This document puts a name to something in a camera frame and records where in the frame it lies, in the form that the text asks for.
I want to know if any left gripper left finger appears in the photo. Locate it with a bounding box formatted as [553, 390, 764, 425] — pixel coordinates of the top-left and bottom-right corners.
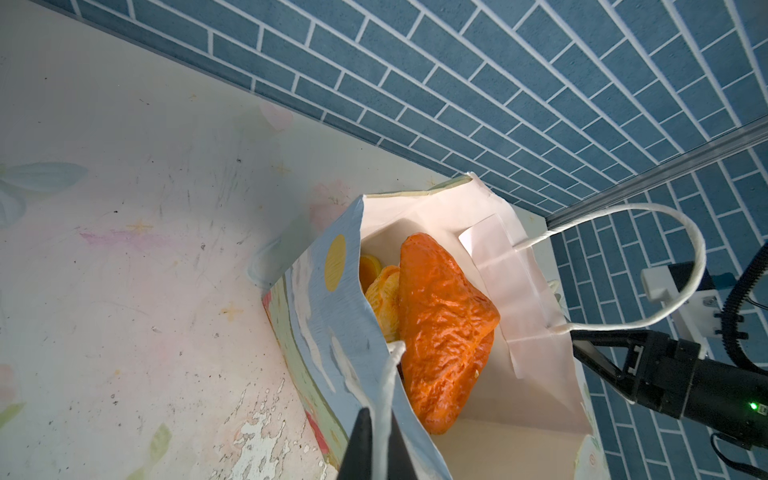
[337, 408, 373, 480]

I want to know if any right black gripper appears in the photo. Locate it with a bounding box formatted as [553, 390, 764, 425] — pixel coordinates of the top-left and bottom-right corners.
[570, 330, 767, 448]

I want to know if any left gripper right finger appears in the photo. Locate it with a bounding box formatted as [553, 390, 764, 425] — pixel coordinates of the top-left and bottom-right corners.
[387, 415, 418, 480]

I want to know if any paper gift bag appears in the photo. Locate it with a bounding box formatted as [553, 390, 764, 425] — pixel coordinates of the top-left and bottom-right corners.
[248, 172, 708, 480]

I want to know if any glazed brown pastry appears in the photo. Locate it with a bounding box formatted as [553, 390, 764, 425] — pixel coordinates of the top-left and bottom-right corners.
[399, 233, 500, 435]

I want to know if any striped oval bread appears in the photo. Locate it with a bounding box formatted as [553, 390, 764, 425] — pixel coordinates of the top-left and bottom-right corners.
[365, 266, 400, 342]

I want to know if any yellow shell bun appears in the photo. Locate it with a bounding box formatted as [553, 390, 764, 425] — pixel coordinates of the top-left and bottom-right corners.
[359, 254, 383, 293]

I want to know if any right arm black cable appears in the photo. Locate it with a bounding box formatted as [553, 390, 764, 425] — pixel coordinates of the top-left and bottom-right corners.
[710, 239, 768, 480]

